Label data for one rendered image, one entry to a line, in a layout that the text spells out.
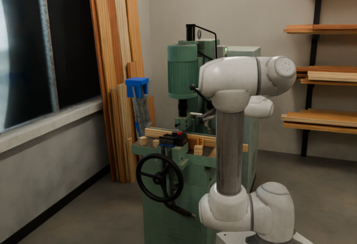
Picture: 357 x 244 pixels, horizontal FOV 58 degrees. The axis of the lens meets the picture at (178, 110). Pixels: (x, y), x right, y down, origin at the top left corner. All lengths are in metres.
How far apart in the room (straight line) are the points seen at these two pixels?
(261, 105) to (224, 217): 0.58
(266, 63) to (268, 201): 0.58
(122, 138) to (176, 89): 1.59
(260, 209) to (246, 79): 0.58
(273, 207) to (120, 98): 2.19
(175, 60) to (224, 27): 2.38
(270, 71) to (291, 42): 3.02
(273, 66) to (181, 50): 0.86
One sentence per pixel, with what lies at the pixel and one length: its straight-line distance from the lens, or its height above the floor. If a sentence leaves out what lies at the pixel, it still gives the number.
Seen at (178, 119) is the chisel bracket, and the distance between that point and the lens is 1.94.
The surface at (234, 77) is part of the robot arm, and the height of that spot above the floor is 1.45.
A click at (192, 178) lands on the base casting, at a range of 1.91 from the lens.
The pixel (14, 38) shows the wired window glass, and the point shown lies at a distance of 2.74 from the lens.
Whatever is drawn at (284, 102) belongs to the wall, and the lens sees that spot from 4.17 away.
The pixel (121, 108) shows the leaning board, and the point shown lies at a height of 0.81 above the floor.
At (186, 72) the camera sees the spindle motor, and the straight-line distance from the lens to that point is 1.84.
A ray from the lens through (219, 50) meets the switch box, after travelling 2.11.
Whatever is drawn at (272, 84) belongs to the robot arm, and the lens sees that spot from 1.07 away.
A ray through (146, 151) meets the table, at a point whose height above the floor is 0.87.
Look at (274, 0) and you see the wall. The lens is 4.07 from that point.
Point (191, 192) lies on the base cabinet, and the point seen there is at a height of 0.66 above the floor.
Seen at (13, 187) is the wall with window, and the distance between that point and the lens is 2.77.
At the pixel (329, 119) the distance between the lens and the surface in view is 3.76.
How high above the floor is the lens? 1.63
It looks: 15 degrees down
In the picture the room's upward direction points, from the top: 1 degrees counter-clockwise
